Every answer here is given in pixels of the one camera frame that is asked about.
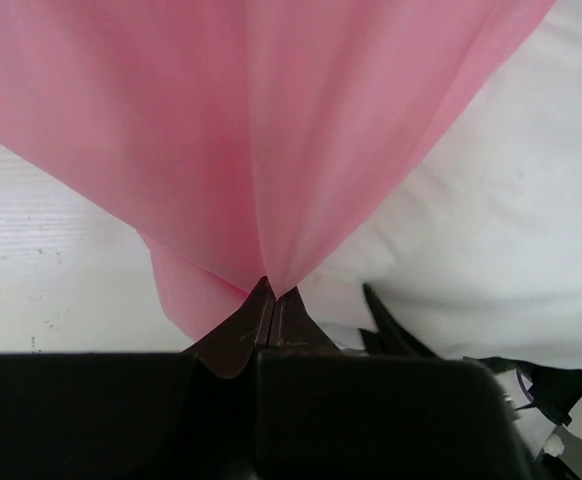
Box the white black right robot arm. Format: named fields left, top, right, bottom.
left=475, top=357, right=582, bottom=479

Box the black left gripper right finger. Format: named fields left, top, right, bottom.
left=269, top=288, right=341, bottom=355

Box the white pillow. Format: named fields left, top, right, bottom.
left=300, top=1, right=582, bottom=368

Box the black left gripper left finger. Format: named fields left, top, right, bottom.
left=184, top=277, right=275, bottom=379

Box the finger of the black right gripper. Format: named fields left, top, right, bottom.
left=360, top=284, right=438, bottom=359

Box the pink fabric pillowcase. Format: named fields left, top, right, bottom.
left=0, top=1, right=551, bottom=339

